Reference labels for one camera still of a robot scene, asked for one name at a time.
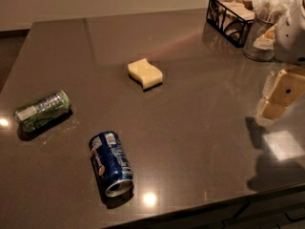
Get metal mesh cup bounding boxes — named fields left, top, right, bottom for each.
left=243, top=16, right=274, bottom=62

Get green soda can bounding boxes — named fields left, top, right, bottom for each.
left=14, top=91, right=71, bottom=133

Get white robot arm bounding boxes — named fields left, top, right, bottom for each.
left=255, top=0, right=305, bottom=127

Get yellow sponge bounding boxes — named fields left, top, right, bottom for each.
left=128, top=58, right=163, bottom=90

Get black wire napkin holder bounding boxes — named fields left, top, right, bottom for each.
left=206, top=0, right=254, bottom=48

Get blue pepsi can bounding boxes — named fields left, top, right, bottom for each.
left=89, top=131, right=133, bottom=198

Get napkins in holder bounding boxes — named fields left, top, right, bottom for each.
left=217, top=0, right=254, bottom=20

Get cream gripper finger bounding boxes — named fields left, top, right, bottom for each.
left=255, top=66, right=305, bottom=127

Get white packets in cup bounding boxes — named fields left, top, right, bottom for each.
left=252, top=0, right=294, bottom=23

